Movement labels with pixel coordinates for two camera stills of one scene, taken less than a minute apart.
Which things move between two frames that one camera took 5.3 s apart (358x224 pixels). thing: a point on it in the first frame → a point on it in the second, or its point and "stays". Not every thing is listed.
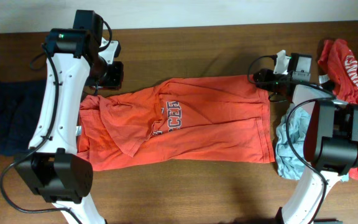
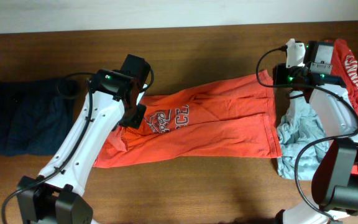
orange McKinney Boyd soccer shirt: x=220 y=118 stays
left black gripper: x=116 y=81 → x=137 y=119
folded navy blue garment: x=15 y=111 stays
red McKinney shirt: x=339 y=71 stays
